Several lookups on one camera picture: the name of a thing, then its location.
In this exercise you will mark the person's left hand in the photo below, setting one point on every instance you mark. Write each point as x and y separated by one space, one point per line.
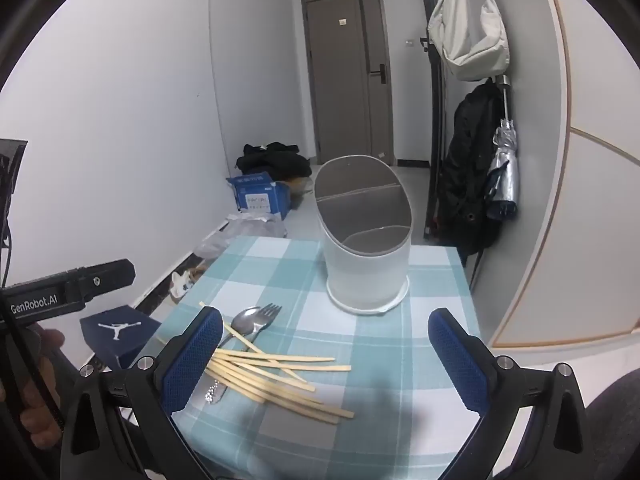
40 425

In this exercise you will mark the black clothes heap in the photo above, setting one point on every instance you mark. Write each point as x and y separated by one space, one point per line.
272 160

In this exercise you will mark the black sliding door frame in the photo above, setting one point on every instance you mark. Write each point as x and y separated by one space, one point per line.
434 110

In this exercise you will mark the metal spoon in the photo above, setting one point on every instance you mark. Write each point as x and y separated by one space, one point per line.
247 322

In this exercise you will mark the grey plastic bag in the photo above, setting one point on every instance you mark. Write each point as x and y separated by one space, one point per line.
240 235

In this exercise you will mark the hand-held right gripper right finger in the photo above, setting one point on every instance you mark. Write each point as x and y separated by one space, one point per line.
460 360

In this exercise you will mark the metal fork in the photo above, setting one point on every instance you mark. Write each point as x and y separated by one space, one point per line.
267 316

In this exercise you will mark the black jacket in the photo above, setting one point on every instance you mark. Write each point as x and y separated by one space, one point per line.
467 175

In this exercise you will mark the pile of wooden chopsticks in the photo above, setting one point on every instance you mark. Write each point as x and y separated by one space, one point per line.
280 385

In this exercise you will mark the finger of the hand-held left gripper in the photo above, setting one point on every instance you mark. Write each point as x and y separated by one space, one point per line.
107 277

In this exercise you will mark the silver folding umbrella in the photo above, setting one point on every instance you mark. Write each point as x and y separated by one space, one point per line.
502 170

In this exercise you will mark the grey door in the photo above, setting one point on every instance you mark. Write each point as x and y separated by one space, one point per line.
340 85

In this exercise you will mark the white utensil holder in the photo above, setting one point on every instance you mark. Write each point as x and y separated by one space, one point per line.
365 275

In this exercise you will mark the tan shoe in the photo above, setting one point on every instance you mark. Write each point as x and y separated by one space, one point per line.
187 282

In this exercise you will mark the blue checked tablecloth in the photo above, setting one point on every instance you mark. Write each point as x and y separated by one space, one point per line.
380 360

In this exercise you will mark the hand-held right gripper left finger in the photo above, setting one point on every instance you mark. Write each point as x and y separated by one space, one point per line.
192 360

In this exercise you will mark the navy shoe box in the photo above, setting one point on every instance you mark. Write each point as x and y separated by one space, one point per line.
117 332

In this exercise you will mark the white shoulder bag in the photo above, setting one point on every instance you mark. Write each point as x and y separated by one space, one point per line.
467 35

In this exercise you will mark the blue cardboard box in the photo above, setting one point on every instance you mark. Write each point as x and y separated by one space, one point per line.
257 195

